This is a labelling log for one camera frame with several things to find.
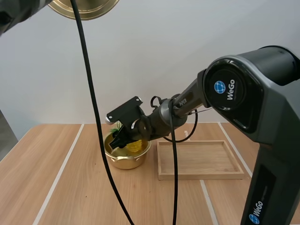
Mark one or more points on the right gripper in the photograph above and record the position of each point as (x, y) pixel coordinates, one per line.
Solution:
(133, 127)

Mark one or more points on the gold pot lid black knob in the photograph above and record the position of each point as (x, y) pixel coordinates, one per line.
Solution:
(93, 10)

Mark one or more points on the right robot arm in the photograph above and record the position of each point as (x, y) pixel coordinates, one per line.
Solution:
(257, 93)

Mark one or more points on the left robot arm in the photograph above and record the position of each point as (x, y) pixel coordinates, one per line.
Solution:
(18, 14)

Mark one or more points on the shallow wooden tray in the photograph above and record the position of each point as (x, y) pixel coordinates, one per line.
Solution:
(199, 161)

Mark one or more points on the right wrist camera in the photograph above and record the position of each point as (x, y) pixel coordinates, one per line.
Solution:
(124, 109)

